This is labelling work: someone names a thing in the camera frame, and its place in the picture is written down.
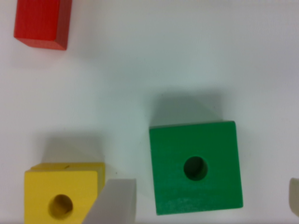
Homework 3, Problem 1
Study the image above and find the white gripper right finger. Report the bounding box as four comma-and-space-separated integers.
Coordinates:
289, 178, 299, 216

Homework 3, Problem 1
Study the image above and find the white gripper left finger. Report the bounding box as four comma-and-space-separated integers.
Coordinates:
82, 179, 136, 224

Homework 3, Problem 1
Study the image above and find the green wooden block with hole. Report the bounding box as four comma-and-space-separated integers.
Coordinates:
149, 121, 243, 215

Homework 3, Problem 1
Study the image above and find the red wooden block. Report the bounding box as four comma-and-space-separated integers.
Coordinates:
14, 0, 72, 50

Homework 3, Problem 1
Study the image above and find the yellow wooden block with hole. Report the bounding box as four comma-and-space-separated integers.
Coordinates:
24, 162, 105, 224

